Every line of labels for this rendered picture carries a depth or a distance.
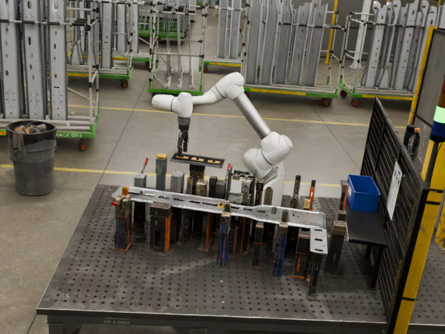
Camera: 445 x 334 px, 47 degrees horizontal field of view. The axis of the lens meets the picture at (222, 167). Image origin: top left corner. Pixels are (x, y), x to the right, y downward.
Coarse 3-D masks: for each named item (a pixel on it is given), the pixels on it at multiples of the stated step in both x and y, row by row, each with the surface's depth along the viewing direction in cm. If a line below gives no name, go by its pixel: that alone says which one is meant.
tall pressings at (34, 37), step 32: (0, 0) 633; (32, 0) 636; (64, 0) 645; (0, 32) 648; (32, 32) 648; (64, 32) 657; (32, 64) 659; (64, 64) 668; (0, 96) 694; (32, 96) 673; (64, 96) 680
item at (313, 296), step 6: (318, 252) 284; (318, 258) 284; (318, 264) 285; (312, 270) 287; (318, 270) 287; (312, 276) 289; (318, 276) 288; (312, 282) 290; (306, 288) 300; (312, 288) 291; (306, 294) 294; (312, 294) 293
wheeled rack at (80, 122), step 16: (48, 64) 709; (96, 64) 720; (48, 112) 728; (80, 112) 743; (96, 112) 721; (0, 128) 649; (64, 128) 663; (80, 128) 667; (96, 128) 695; (80, 144) 664
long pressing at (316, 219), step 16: (128, 192) 334; (144, 192) 336; (160, 192) 338; (192, 208) 321; (208, 208) 322; (240, 208) 325; (256, 208) 327; (288, 208) 330; (288, 224) 311; (304, 224) 312; (320, 224) 313
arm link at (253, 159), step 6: (252, 150) 392; (258, 150) 393; (246, 156) 392; (252, 156) 390; (258, 156) 389; (246, 162) 394; (252, 162) 390; (258, 162) 390; (264, 162) 389; (252, 168) 393; (258, 168) 392; (264, 168) 391; (270, 168) 395; (258, 174) 394; (264, 174) 394
